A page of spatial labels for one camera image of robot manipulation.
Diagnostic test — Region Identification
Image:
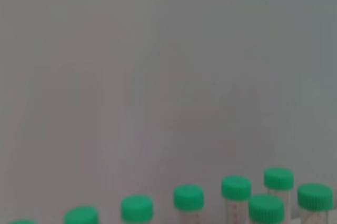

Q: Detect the green-capped clear test tube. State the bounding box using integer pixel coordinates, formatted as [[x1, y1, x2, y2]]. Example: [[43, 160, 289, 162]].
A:
[[248, 194, 285, 224], [173, 184, 205, 224], [120, 194, 154, 224], [64, 205, 100, 224], [221, 175, 252, 224], [297, 183, 334, 224], [264, 167, 295, 198], [7, 218, 37, 224]]

